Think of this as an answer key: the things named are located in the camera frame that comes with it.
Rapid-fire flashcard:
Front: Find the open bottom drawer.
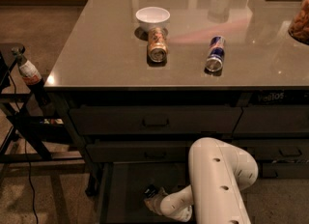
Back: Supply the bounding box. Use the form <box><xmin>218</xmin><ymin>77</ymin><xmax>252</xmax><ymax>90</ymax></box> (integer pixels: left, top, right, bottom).
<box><xmin>96</xmin><ymin>163</ymin><xmax>196</xmax><ymax>224</ymax></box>

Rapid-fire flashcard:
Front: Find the top right drawer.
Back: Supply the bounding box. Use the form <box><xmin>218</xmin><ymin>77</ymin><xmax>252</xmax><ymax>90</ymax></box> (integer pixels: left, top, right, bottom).
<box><xmin>234</xmin><ymin>105</ymin><xmax>309</xmax><ymax>136</ymax></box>

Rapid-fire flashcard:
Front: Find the bottom right drawer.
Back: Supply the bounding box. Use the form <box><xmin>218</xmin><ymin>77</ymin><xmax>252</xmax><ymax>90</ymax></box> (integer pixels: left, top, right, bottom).
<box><xmin>260</xmin><ymin>163</ymin><xmax>309</xmax><ymax>179</ymax></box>

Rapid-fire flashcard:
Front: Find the top left drawer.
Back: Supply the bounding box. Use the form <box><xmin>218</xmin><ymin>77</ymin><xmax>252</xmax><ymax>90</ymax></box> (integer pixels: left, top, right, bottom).
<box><xmin>70</xmin><ymin>106</ymin><xmax>241</xmax><ymax>135</ymax></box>

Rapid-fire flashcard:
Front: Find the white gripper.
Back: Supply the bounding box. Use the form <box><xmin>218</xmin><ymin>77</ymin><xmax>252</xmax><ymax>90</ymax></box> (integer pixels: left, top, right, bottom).
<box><xmin>144</xmin><ymin>187</ymin><xmax>168</xmax><ymax>215</ymax></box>

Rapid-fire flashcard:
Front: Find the blue rxbar blueberry wrapper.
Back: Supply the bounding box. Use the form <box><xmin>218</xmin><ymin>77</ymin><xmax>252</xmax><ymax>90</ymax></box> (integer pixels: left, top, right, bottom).
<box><xmin>144</xmin><ymin>184</ymin><xmax>158</xmax><ymax>198</ymax></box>

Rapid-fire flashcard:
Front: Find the white ceramic bowl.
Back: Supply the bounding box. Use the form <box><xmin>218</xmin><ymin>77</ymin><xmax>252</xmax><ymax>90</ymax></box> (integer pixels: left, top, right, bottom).
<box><xmin>135</xmin><ymin>7</ymin><xmax>170</xmax><ymax>32</ymax></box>

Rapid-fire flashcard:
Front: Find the dark counter cabinet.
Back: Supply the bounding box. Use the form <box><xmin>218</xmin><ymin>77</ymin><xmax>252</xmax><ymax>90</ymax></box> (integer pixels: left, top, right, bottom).
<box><xmin>45</xmin><ymin>0</ymin><xmax>309</xmax><ymax>224</ymax></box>

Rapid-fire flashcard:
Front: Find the cola bottle with label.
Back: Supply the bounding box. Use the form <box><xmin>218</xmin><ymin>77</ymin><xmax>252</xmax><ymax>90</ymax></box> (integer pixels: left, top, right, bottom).
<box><xmin>12</xmin><ymin>47</ymin><xmax>50</xmax><ymax>106</ymax></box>

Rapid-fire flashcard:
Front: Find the blue red bull can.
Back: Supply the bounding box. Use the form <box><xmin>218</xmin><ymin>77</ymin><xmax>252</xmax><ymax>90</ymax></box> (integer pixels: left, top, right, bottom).
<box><xmin>205</xmin><ymin>36</ymin><xmax>225</xmax><ymax>72</ymax></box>

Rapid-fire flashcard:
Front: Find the cheetos snack bag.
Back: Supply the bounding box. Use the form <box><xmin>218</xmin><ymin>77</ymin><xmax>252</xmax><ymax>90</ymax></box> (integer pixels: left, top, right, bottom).
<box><xmin>251</xmin><ymin>91</ymin><xmax>309</xmax><ymax>105</ymax></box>

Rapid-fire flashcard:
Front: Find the dark side stand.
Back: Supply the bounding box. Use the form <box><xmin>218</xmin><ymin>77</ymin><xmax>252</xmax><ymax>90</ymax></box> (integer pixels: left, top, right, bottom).
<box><xmin>0</xmin><ymin>43</ymin><xmax>82</xmax><ymax>164</ymax></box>

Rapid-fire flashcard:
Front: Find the black cable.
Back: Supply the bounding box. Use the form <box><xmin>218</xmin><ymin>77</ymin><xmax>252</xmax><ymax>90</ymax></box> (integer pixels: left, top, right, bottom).
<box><xmin>8</xmin><ymin>72</ymin><xmax>40</xmax><ymax>224</ymax></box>

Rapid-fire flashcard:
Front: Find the middle left drawer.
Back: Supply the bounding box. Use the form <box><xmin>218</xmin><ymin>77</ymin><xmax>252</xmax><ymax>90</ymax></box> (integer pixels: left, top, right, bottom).
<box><xmin>86</xmin><ymin>141</ymin><xmax>193</xmax><ymax>162</ymax></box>

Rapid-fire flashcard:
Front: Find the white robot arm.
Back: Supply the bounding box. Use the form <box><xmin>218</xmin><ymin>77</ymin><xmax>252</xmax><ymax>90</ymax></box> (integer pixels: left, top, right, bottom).
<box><xmin>145</xmin><ymin>138</ymin><xmax>258</xmax><ymax>224</ymax></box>

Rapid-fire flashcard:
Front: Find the gold soda can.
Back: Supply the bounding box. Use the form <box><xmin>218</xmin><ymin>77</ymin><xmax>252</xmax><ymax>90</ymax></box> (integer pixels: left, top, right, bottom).
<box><xmin>147</xmin><ymin>27</ymin><xmax>168</xmax><ymax>63</ymax></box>

